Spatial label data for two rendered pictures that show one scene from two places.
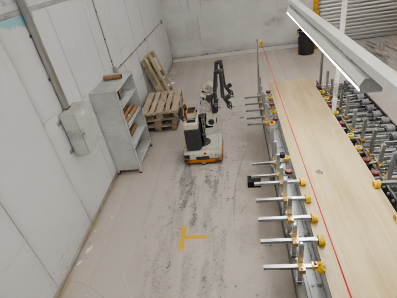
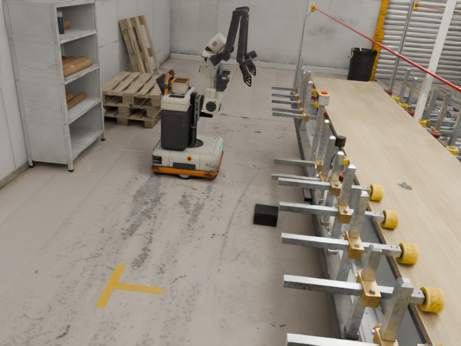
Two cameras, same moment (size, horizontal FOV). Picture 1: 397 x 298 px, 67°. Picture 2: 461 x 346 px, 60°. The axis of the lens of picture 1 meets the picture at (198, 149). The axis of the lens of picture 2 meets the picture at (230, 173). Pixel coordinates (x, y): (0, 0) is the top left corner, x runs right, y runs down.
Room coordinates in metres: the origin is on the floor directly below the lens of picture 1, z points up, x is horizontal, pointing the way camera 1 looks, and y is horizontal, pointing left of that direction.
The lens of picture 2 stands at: (0.66, -0.03, 1.85)
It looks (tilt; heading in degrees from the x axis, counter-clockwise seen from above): 26 degrees down; 352
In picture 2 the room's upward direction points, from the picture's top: 5 degrees clockwise
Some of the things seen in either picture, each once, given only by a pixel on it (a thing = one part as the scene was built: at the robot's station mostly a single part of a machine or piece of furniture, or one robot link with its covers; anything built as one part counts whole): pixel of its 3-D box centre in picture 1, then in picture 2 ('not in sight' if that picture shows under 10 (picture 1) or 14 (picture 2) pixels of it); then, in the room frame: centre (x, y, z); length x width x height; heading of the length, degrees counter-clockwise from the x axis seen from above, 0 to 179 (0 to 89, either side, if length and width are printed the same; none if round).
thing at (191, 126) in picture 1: (195, 127); (182, 113); (4.54, -0.01, 0.59); 0.55 x 0.34 x 0.83; 170
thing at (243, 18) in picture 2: (221, 84); (241, 37); (4.23, -0.51, 1.40); 0.11 x 0.06 x 0.43; 170
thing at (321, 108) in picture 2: (272, 142); (316, 135); (3.15, -0.94, 0.93); 0.05 x 0.05 x 0.45; 80
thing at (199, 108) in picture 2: (209, 119); (208, 106); (4.55, -0.28, 0.68); 0.28 x 0.27 x 0.25; 170
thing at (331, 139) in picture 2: (277, 171); (324, 174); (2.64, -0.85, 0.87); 0.04 x 0.04 x 0.48; 80
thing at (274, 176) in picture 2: (270, 175); (309, 180); (2.62, -0.75, 0.84); 0.43 x 0.03 x 0.04; 80
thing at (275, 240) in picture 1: (290, 240); (357, 289); (1.63, -0.63, 0.95); 0.50 x 0.04 x 0.04; 80
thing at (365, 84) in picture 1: (316, 32); not in sight; (2.59, -1.18, 2.34); 2.40 x 0.12 x 0.08; 170
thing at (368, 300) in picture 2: (295, 238); (367, 287); (1.64, -0.66, 0.95); 0.14 x 0.06 x 0.05; 170
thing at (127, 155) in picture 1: (124, 123); (62, 82); (4.81, 1.20, 0.78); 0.90 x 0.45 x 1.55; 170
